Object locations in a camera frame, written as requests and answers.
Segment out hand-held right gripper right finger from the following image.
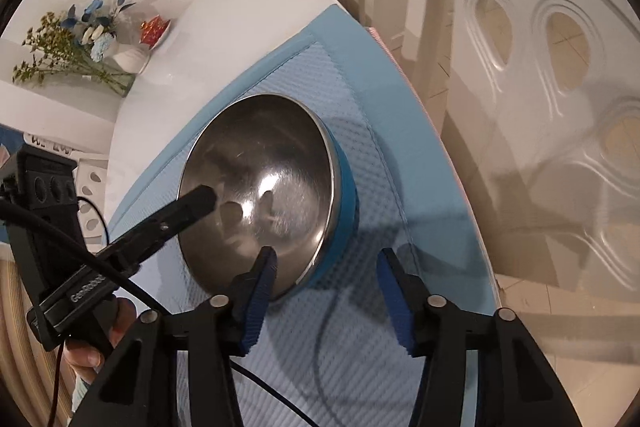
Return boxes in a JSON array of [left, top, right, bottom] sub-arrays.
[[376, 248, 583, 427]]

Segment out black cable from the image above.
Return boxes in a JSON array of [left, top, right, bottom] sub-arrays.
[[0, 196, 346, 427]]

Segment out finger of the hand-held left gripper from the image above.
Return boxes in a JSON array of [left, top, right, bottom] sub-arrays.
[[87, 185, 219, 278]]

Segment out person's left hand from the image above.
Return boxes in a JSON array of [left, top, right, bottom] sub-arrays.
[[64, 297, 137, 385]]

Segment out glass vase green stems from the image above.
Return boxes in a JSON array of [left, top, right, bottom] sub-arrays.
[[12, 12, 138, 98]]

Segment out blue table mat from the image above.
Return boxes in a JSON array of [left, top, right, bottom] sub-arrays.
[[102, 3, 501, 427]]

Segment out white saucer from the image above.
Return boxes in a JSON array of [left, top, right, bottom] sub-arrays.
[[145, 19, 173, 50]]

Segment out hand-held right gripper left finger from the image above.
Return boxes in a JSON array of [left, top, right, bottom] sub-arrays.
[[70, 246, 279, 427]]

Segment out blue steel bowl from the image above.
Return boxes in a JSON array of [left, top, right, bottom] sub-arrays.
[[177, 93, 359, 303]]

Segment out beige ribbed panel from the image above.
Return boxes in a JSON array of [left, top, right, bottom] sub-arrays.
[[0, 257, 76, 427]]

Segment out red lidded teacup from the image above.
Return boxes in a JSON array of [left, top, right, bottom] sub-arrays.
[[140, 18, 168, 45]]

